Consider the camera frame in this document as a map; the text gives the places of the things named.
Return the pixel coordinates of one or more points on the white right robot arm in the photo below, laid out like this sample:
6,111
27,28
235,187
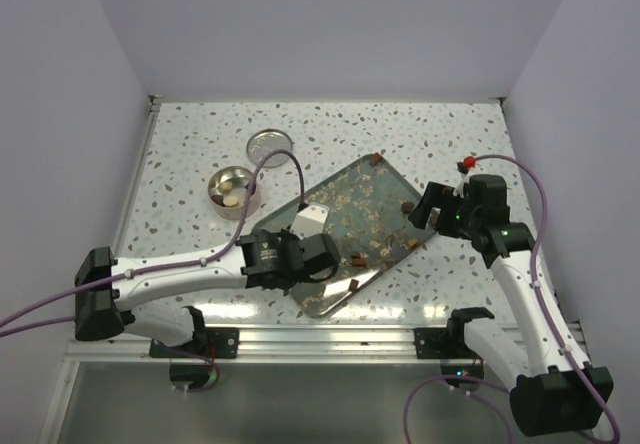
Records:
551,383

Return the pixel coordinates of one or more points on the brown cube chocolate bottom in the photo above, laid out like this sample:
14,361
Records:
353,284

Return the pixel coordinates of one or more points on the round metal tin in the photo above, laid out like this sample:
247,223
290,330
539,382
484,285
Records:
240,178

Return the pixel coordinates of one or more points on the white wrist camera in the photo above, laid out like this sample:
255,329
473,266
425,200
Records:
310,221
467,168

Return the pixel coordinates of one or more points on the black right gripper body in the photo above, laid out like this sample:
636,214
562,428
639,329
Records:
465,217

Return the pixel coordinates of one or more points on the brown chocolate at tray corner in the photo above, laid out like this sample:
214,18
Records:
375,159

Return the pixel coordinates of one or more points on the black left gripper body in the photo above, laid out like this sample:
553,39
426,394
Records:
294,279

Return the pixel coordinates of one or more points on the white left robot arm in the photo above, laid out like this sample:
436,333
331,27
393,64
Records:
116,296

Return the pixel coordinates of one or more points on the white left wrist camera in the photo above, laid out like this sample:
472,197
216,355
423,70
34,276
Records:
310,221

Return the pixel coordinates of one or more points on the blossom pattern teal tray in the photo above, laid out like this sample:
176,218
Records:
365,216

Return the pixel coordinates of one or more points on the round metal tin lid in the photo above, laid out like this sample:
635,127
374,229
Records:
266,141

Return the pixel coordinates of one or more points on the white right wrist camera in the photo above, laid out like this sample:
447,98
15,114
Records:
467,168

